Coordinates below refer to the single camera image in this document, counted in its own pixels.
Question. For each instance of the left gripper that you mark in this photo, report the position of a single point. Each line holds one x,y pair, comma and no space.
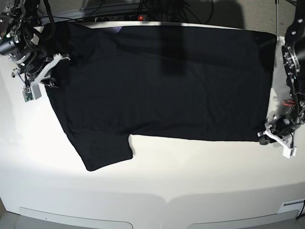
278,128

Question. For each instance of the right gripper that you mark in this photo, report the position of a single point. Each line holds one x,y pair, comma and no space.
31,74

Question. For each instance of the white label sticker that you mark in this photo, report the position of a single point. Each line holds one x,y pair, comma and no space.
291,206

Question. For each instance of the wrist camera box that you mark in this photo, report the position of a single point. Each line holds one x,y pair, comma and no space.
31,93
289,151

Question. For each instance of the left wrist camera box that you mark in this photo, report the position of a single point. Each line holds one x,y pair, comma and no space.
289,151

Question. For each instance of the black power strip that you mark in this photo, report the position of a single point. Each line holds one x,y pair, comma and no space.
120,18

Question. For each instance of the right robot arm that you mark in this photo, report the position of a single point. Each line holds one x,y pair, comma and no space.
25,45

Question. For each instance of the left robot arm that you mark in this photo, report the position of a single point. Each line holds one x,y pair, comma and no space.
293,53

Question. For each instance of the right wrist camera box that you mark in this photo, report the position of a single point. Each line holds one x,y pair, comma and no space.
31,93

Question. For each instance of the black T-shirt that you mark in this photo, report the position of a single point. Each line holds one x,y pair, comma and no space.
183,82

